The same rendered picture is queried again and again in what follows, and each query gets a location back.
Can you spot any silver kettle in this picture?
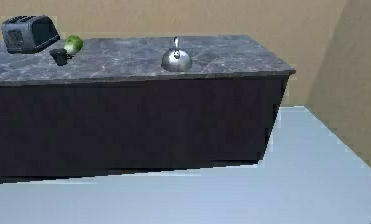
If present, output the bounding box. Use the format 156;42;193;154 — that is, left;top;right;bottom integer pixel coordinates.
160;36;193;73

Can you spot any dark counter with marble top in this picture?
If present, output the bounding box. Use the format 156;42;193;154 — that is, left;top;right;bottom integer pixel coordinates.
0;34;297;185

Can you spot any green round lettuce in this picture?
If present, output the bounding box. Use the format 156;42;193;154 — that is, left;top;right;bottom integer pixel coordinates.
63;34;85;57

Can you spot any small black cup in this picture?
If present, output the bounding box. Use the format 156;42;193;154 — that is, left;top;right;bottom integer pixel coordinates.
49;48;72;67

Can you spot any black toaster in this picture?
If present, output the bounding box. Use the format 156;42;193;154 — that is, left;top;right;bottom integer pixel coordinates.
0;14;61;55

